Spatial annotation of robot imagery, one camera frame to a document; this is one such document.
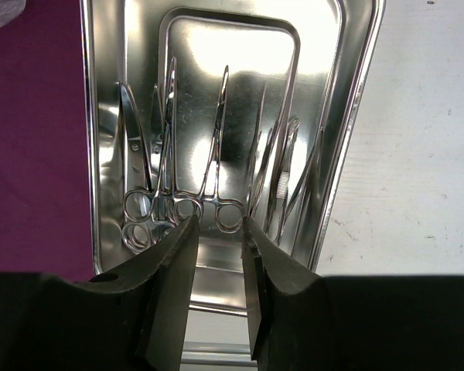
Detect steel forceps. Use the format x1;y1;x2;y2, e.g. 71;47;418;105
195;64;245;234
152;56;203;227

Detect steel scissors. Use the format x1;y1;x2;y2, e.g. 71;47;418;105
119;83;173;228
119;82;152;254

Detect stainless steel tray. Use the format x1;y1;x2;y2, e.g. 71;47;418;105
78;0;387;322

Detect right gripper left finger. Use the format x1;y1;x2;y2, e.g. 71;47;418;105
0;216;199;370

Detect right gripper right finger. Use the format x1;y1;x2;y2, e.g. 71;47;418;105
241;217;464;370

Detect purple cloth mat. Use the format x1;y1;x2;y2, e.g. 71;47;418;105
0;1;93;280

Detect clear plastic packet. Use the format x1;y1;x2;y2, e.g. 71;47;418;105
0;0;26;28

